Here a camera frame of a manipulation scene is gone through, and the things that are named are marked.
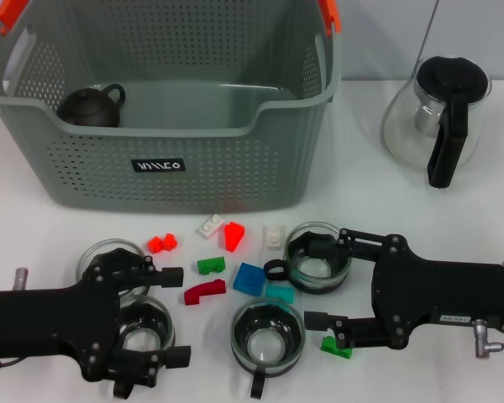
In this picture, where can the dark clay teapot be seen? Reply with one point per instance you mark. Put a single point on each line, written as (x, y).
(88, 109)

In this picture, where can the green toy brick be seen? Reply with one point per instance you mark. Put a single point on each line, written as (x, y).
(210, 266)
(328, 346)

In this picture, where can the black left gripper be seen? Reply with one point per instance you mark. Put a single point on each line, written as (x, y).
(46, 319)

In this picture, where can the white toy brick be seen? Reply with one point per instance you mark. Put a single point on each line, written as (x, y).
(274, 237)
(210, 226)

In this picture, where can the orange-red small toy brick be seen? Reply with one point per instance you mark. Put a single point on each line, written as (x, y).
(155, 244)

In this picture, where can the silver right gripper elbow plug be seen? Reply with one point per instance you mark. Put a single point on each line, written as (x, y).
(482, 340)

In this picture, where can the grey perforated plastic storage basket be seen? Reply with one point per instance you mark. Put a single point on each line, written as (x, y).
(193, 184)

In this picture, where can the silver left gripper elbow plug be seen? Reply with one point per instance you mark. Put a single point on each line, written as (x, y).
(21, 277)

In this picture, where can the blue flat toy brick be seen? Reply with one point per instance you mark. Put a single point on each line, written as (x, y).
(248, 279)

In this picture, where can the cyan flat toy brick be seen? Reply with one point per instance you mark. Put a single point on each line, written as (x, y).
(279, 291)

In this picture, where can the black round object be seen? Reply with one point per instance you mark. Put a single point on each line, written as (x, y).
(93, 247)

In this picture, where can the red sloped toy brick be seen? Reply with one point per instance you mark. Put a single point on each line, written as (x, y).
(234, 237)

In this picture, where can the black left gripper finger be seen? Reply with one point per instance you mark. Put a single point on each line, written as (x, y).
(176, 357)

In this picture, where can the glass teacup with black holder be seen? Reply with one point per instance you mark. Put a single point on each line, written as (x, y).
(151, 323)
(319, 273)
(269, 348)

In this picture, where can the dark red curved toy brick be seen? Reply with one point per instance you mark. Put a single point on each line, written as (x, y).
(193, 296)

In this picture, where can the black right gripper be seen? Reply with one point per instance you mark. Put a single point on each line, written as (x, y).
(445, 294)

